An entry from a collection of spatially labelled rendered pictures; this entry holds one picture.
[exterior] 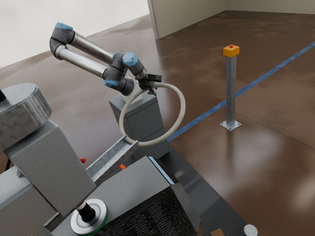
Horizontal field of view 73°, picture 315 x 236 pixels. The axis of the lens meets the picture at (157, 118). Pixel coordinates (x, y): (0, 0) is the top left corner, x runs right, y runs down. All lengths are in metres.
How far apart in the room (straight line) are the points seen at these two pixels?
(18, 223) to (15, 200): 0.11
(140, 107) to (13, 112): 1.50
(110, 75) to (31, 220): 0.91
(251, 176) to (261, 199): 0.26
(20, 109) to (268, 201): 2.13
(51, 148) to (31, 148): 0.08
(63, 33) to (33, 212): 1.24
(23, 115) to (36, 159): 0.18
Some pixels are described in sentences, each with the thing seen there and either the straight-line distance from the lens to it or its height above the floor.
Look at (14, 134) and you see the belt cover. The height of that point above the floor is 1.61.
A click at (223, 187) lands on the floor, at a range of 2.40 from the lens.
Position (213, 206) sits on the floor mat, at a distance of 2.27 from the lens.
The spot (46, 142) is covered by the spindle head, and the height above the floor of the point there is 1.51.
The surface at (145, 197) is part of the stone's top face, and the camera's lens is 1.42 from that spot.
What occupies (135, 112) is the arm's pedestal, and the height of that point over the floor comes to 0.80.
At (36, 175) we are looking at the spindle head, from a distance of 0.98.
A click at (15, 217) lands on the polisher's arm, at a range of 1.06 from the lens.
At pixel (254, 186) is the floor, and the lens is 2.44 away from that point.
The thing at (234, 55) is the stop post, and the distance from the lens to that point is 2.49.
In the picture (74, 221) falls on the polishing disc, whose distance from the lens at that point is 1.45.
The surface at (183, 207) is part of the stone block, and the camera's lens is 1.48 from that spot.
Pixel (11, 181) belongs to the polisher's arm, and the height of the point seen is 1.39.
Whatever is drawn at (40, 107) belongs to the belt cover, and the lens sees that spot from 0.90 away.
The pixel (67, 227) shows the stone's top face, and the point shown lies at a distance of 1.53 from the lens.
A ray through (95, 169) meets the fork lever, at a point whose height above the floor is 1.08.
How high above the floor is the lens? 1.99
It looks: 36 degrees down
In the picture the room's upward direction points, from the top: 14 degrees counter-clockwise
